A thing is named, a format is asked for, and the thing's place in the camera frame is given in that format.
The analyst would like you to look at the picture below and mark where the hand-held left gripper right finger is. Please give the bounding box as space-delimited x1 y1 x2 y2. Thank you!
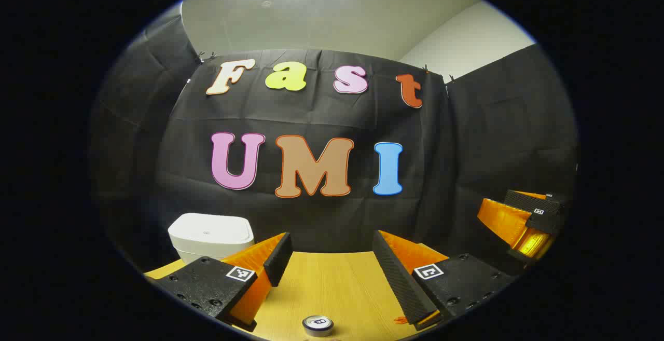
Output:
372 230 516 331

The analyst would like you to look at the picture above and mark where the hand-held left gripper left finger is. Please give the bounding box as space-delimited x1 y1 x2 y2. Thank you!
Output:
155 232 294 333

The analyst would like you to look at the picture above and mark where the white desktop garbage bin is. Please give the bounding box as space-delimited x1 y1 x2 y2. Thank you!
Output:
168 213 255 265

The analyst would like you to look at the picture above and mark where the silver blue pop can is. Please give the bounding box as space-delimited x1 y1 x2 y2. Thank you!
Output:
302 315 334 337

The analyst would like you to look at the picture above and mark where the wooden desktop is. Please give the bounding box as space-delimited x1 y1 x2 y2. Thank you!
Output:
144 250 452 341

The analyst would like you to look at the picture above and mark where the black backdrop cloth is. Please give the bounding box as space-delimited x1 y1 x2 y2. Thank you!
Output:
88 14 579 274

